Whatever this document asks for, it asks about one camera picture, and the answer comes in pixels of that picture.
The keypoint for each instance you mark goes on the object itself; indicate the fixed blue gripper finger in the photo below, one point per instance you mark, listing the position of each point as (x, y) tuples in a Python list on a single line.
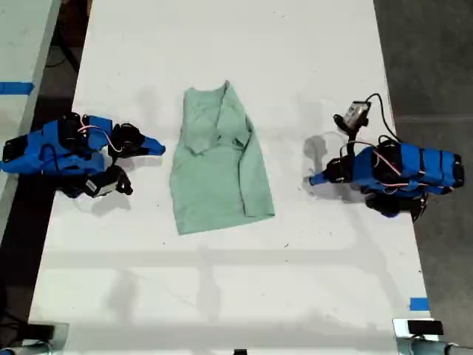
[(148, 152), (323, 175)]

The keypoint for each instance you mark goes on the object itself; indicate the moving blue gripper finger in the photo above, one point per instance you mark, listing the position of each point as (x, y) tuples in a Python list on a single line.
[(153, 143), (320, 182)]

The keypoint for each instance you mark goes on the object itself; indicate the pale green T-shirt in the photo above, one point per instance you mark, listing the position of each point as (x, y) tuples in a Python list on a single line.
[(218, 185)]

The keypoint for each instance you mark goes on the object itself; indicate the blue and black robot arm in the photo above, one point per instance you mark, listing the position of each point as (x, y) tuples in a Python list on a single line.
[(55, 142), (425, 166)]

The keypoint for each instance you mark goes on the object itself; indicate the long blue tape strip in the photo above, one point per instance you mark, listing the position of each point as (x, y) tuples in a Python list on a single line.
[(16, 88)]

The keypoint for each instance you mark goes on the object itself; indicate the pale grey side table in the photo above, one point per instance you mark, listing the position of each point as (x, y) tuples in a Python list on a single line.
[(22, 44)]

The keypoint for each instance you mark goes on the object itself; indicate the square blue tape piece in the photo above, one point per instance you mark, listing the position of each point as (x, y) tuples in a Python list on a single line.
[(419, 304)]

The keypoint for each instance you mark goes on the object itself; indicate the metal clamp with black block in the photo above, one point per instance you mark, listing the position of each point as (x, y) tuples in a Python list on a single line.
[(42, 331), (425, 327)]

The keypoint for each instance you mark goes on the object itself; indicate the grey metal pipe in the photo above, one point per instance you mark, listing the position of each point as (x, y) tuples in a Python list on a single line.
[(425, 347), (33, 348)]

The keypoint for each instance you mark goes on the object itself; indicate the black camera stalk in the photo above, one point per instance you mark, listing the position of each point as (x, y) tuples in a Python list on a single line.
[(115, 161), (353, 137)]

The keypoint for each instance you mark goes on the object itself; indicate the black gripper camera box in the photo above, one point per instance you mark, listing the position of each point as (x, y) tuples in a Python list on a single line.
[(103, 185)]

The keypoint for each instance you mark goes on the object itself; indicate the grey gripper camera box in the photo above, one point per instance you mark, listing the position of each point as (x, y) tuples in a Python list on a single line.
[(356, 112)]

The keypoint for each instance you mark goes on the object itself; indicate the small black bracket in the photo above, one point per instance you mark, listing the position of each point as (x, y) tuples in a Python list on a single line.
[(240, 352)]

